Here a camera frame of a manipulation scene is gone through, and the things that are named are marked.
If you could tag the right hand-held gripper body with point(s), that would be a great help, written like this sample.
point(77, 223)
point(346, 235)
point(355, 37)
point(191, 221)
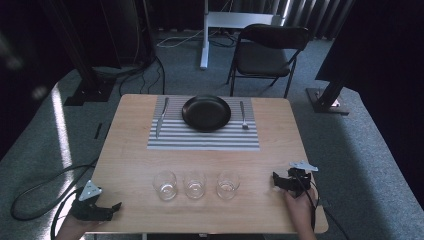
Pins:
point(299, 178)

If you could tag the person's left hand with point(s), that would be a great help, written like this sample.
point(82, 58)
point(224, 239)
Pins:
point(71, 229)

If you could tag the silver fork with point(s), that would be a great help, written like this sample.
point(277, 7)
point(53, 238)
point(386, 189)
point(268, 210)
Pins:
point(243, 115)

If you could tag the dark curtain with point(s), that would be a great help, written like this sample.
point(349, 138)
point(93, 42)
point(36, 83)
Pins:
point(320, 16)

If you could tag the black folding chair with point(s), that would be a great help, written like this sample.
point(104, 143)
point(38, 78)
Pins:
point(263, 58)

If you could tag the black stand with base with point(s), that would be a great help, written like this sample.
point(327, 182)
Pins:
point(87, 75)
point(328, 96)

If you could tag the grey striped placemat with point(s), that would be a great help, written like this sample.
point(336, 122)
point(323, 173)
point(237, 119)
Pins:
point(203, 139)

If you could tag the white desk frame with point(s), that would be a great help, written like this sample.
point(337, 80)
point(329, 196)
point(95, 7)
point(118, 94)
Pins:
point(204, 40)

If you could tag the silver table knife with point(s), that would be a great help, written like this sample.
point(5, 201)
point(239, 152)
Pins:
point(162, 118)

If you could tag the person's right hand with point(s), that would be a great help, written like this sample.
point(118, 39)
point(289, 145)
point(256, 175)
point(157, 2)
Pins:
point(299, 213)

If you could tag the clear drinking glass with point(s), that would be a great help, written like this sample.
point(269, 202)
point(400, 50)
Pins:
point(227, 185)
point(195, 185)
point(165, 185)

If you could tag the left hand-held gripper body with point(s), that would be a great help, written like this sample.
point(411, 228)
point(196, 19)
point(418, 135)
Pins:
point(87, 207)

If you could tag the small black floor strip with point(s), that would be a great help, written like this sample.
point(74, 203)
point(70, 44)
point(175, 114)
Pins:
point(98, 130)

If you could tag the black round plate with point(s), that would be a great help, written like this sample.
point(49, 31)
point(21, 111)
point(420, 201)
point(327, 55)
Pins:
point(206, 113)

